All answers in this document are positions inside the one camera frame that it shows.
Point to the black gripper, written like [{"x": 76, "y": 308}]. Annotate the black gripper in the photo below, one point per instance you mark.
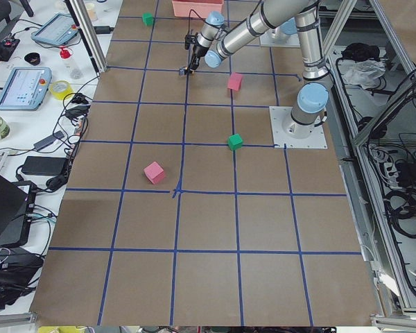
[{"x": 197, "y": 51}]

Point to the yellow mushroom push button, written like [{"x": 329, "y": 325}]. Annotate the yellow mushroom push button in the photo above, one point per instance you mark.
[{"x": 185, "y": 71}]

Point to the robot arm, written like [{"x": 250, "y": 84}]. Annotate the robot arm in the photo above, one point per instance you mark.
[{"x": 280, "y": 21}]

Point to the pink foam cube centre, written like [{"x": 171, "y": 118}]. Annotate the pink foam cube centre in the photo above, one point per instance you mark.
[{"x": 235, "y": 81}]

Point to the pink foam cube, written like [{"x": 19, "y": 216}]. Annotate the pink foam cube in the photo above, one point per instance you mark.
[
  {"x": 235, "y": 81},
  {"x": 155, "y": 173}
]

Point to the pink plastic bin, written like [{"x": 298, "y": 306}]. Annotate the pink plastic bin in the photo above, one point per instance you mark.
[{"x": 202, "y": 7}]

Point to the green foam cube far right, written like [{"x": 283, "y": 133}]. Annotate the green foam cube far right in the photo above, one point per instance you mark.
[{"x": 148, "y": 19}]

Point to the green foam cube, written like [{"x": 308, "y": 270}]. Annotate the green foam cube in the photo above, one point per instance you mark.
[
  {"x": 148, "y": 19},
  {"x": 234, "y": 142}
]

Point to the green foam cube near left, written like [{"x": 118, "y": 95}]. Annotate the green foam cube near left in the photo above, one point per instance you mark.
[{"x": 234, "y": 142}]

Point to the pink foam cube far left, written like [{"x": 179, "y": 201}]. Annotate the pink foam cube far left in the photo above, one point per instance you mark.
[{"x": 155, "y": 173}]

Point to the blue teach pendant far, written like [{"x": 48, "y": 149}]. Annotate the blue teach pendant far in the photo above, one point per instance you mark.
[{"x": 58, "y": 31}]

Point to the blue teach pendant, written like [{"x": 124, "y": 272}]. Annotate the blue teach pendant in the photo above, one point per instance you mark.
[
  {"x": 58, "y": 31},
  {"x": 25, "y": 88}
]

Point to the yellow tape roll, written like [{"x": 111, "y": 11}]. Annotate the yellow tape roll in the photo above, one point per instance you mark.
[{"x": 61, "y": 90}]

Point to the blue teach pendant near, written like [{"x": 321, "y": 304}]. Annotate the blue teach pendant near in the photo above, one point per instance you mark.
[{"x": 25, "y": 88}]

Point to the black power adapter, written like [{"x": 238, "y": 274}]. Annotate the black power adapter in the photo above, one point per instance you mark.
[{"x": 43, "y": 166}]

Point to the black laptop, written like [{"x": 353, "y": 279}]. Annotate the black laptop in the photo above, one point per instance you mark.
[{"x": 17, "y": 201}]

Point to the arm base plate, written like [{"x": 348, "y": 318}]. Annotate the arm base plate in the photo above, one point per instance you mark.
[
  {"x": 286, "y": 133},
  {"x": 283, "y": 41}
]

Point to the aluminium frame post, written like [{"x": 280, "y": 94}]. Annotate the aluminium frame post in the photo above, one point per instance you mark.
[{"x": 78, "y": 12}]

